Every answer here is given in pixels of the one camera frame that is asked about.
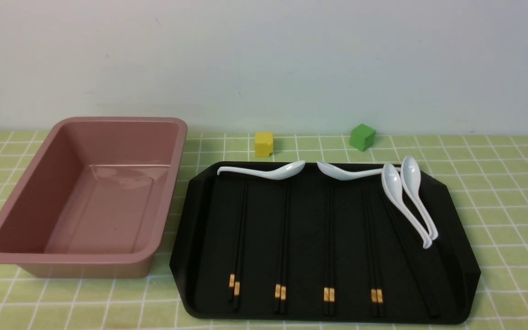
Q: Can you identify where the yellow wooden cube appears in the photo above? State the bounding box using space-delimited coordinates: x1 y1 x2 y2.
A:
255 132 273 158

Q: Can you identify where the white spoon far left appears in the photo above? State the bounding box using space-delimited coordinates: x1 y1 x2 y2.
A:
217 160 306 181

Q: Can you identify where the white spoon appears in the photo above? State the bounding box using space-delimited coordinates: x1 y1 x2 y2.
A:
317 161 384 181
400 156 439 241
381 163 432 249
217 160 306 181

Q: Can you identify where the white spoon centre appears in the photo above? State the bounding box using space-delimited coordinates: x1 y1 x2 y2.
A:
317 161 384 181

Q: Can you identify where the black chopstick gold band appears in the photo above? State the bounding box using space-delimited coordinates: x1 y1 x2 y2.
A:
324 183 331 317
232 181 249 313
279 185 291 314
361 188 379 318
274 184 290 314
366 188 385 318
328 186 336 317
228 180 248 309

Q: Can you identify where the black serving tray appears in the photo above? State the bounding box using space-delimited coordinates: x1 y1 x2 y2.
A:
170 161 481 325

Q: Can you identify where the green wooden cube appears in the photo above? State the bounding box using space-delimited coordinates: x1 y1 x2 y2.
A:
349 124 376 152

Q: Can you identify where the white spoon inner right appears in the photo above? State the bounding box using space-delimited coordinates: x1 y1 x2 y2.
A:
381 163 432 249

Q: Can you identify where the white spoon outer right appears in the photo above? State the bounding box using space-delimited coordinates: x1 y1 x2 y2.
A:
400 156 439 241

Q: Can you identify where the pink rectangular plastic bin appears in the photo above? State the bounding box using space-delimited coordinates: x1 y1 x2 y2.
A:
0 117 188 279

